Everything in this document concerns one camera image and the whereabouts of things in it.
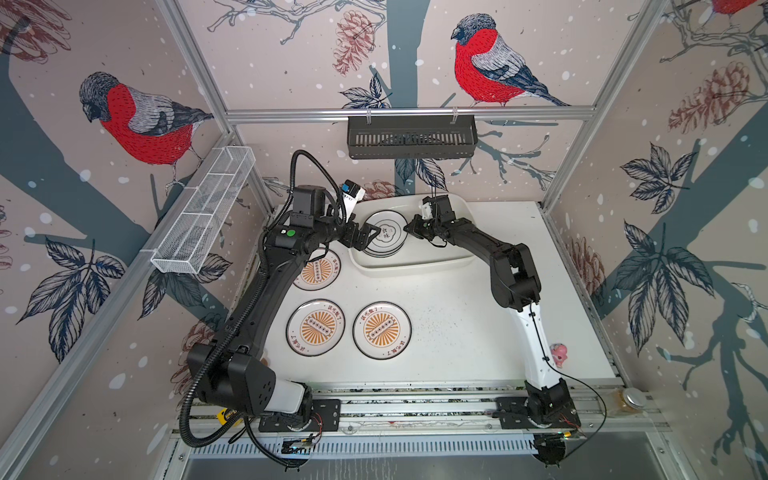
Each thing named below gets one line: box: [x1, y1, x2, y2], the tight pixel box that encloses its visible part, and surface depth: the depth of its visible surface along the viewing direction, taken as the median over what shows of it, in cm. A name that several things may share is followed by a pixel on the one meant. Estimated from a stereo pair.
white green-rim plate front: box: [362, 237, 407, 258], surface depth 105 cm
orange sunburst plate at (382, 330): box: [352, 301, 413, 360], surface depth 90 cm
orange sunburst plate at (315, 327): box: [285, 298, 346, 357], surface depth 90 cm
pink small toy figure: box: [549, 343, 568, 369], surface depth 84 cm
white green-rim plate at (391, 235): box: [366, 209, 408, 253], surface depth 108 cm
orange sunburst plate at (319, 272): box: [293, 248, 341, 291], surface depth 102 cm
